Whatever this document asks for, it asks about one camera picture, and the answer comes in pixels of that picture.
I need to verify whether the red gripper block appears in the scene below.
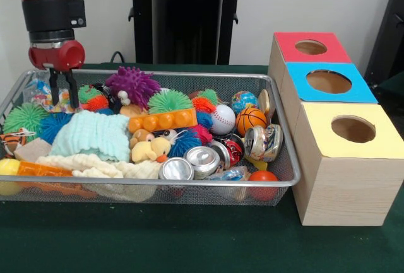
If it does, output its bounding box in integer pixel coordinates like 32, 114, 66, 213
28, 39, 86, 110

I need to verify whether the multicolour dotted wrapper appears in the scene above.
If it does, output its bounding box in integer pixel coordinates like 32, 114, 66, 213
31, 79, 78, 113

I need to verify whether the wooden box with three holes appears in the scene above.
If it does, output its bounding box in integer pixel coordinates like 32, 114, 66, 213
268, 32, 404, 227

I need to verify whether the blue spiky ball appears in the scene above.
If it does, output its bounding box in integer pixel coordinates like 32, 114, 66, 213
40, 112, 75, 144

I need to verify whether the mint green cloth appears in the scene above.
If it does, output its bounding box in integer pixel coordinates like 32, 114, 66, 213
49, 110, 131, 163

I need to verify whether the purple spiky toy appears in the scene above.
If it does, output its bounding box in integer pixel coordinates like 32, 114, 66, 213
105, 66, 161, 110

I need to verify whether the orange toy building brick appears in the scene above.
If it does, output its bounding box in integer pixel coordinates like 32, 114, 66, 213
128, 107, 199, 134

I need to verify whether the yellow plush duck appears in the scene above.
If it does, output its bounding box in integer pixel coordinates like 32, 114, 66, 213
131, 136, 173, 164

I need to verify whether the bright green spiky ball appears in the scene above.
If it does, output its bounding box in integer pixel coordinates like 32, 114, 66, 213
147, 88, 194, 113

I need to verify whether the small baseball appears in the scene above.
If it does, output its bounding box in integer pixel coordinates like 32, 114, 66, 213
210, 104, 237, 135

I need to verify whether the dark green table cloth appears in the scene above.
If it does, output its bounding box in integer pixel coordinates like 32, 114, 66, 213
0, 62, 404, 273

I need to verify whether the small basketball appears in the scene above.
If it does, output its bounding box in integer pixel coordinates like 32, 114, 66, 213
235, 107, 268, 137

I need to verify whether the silver drink can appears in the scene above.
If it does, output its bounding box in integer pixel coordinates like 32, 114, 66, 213
244, 123, 284, 163

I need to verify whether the red-orange ball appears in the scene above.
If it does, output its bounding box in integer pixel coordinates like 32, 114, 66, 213
247, 170, 279, 201

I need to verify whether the green cloth side table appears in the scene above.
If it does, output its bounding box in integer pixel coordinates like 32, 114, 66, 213
375, 71, 404, 97

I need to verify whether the black upright panel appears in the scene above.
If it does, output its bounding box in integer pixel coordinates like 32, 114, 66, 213
364, 0, 404, 91

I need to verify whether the black cable loop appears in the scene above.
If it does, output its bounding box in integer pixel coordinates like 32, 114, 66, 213
110, 50, 126, 64

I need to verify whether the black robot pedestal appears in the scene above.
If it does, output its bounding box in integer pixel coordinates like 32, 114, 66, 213
121, 0, 255, 65

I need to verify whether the shallow wire mesh bin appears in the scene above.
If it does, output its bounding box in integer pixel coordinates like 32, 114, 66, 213
0, 68, 301, 207

